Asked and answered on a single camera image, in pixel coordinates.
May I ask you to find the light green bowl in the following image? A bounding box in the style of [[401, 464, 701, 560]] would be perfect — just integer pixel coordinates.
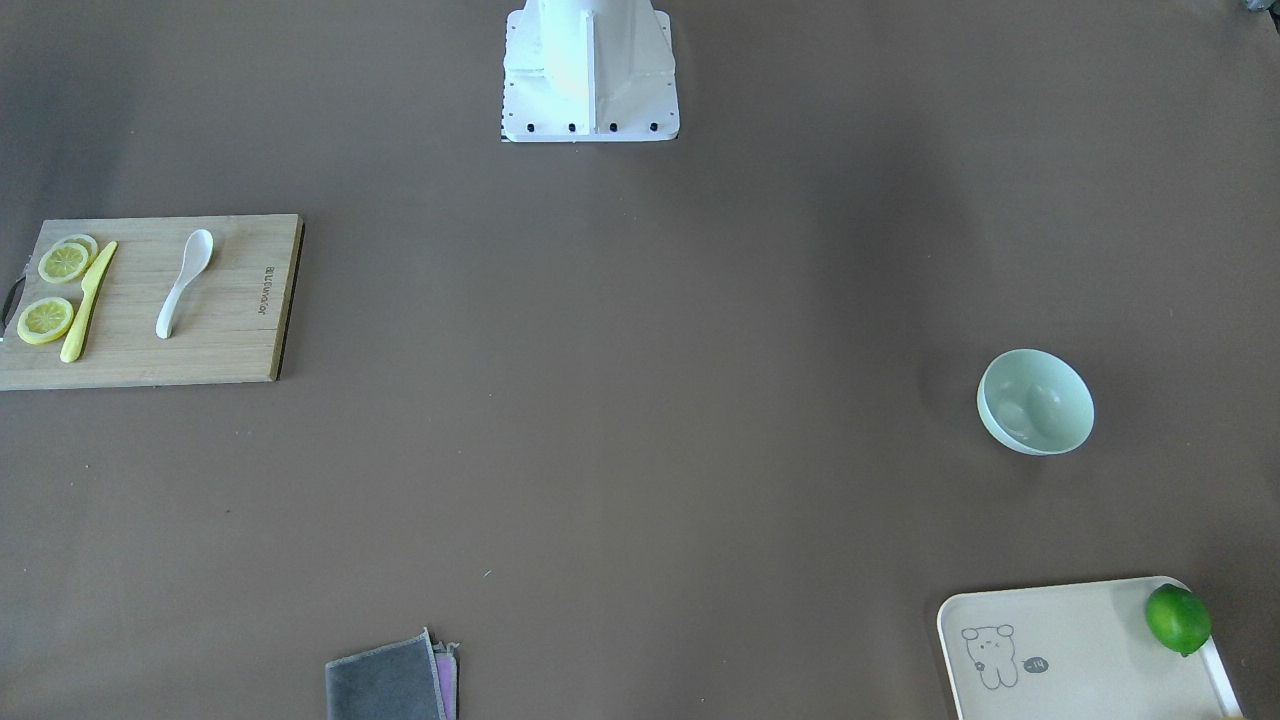
[[975, 348, 1094, 456]]

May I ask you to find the white ceramic spoon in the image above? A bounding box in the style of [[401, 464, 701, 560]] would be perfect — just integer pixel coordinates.
[[155, 228, 215, 340]]

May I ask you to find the grey folded cloth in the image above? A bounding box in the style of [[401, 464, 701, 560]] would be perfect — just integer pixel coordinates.
[[325, 628, 460, 719]]

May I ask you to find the wooden cutting board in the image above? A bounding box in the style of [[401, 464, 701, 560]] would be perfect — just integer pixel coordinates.
[[1, 214, 305, 391]]

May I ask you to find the cream rabbit tray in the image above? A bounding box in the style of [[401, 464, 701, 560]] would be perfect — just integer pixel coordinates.
[[936, 577, 1244, 719]]

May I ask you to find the yellow plastic knife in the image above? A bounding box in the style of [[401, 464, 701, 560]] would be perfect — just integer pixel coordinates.
[[60, 241, 119, 363]]

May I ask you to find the upper lemon slice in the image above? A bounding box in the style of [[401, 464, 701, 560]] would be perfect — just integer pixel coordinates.
[[37, 242, 93, 284]]

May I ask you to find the lemon slice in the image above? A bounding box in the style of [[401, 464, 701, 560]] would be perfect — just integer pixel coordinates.
[[17, 297, 76, 346], [37, 242, 93, 284]]

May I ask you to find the green lime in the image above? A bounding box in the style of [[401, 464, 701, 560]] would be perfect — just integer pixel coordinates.
[[1144, 583, 1213, 657]]

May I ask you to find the lower lemon slice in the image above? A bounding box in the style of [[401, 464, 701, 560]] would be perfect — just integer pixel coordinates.
[[17, 297, 76, 346]]

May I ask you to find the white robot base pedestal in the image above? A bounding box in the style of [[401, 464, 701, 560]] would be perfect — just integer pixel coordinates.
[[500, 1, 681, 143]]

